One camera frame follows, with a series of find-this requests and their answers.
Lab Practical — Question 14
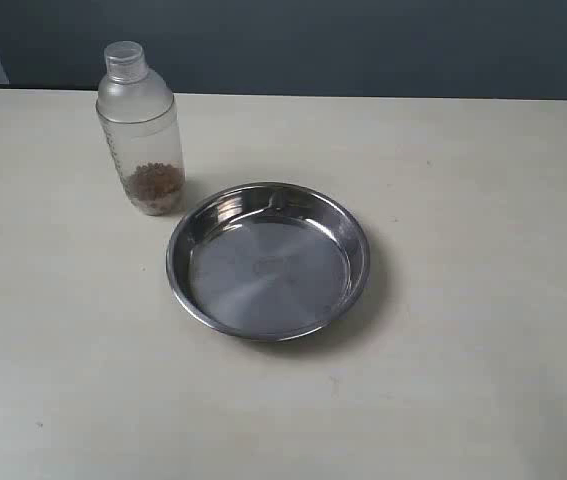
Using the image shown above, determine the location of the clear plastic shaker bottle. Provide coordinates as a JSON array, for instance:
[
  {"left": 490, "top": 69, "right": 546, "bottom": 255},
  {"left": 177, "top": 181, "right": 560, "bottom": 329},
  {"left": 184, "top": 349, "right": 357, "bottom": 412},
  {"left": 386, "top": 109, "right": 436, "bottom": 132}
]
[{"left": 96, "top": 41, "right": 185, "bottom": 200}]

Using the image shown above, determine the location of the round stainless steel plate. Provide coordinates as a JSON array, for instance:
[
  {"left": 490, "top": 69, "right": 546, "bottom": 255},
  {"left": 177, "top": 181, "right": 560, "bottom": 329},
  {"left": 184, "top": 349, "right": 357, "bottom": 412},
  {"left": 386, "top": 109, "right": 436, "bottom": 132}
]
[{"left": 166, "top": 182, "right": 371, "bottom": 342}]

